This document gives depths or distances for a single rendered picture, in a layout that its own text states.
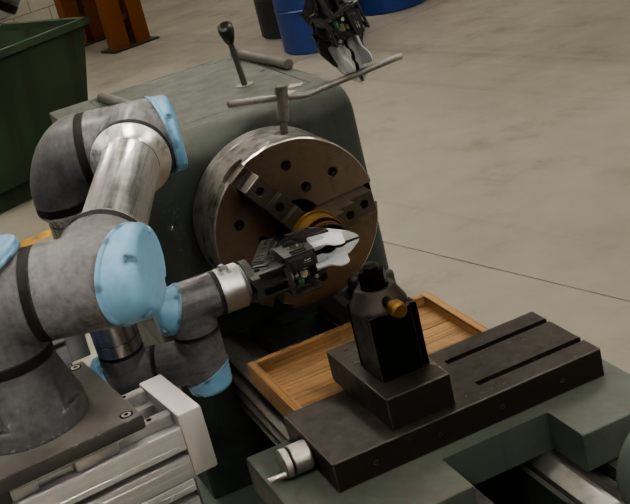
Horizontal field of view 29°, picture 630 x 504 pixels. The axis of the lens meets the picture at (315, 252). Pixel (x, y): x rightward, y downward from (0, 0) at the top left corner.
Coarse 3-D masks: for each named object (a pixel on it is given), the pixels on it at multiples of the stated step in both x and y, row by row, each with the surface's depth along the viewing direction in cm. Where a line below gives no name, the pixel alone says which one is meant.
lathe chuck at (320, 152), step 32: (224, 160) 220; (256, 160) 214; (288, 160) 216; (320, 160) 219; (352, 160) 221; (224, 192) 213; (288, 192) 218; (320, 192) 220; (224, 224) 215; (256, 224) 217; (224, 256) 216; (352, 256) 226; (320, 288) 225
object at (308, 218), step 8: (304, 216) 211; (312, 216) 210; (320, 216) 209; (328, 216) 210; (296, 224) 210; (304, 224) 209; (312, 224) 208; (320, 224) 207; (328, 224) 206; (336, 224) 207; (328, 248) 214
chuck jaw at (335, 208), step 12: (348, 192) 222; (360, 192) 220; (312, 204) 222; (324, 204) 220; (336, 204) 218; (348, 204) 217; (360, 204) 220; (372, 204) 220; (336, 216) 214; (348, 216) 217; (360, 216) 220; (348, 228) 215
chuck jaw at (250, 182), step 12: (240, 168) 214; (228, 180) 215; (240, 180) 214; (252, 180) 211; (252, 192) 211; (264, 192) 212; (276, 192) 213; (264, 204) 212; (276, 204) 211; (288, 204) 212; (276, 216) 211; (288, 216) 211; (300, 216) 211; (288, 228) 214
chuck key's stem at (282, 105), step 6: (276, 90) 216; (282, 90) 216; (282, 96) 216; (276, 102) 217; (282, 102) 217; (288, 102) 218; (276, 108) 218; (282, 108) 217; (288, 108) 218; (282, 114) 217; (288, 114) 218; (282, 120) 218; (288, 120) 218; (282, 126) 218; (282, 132) 219
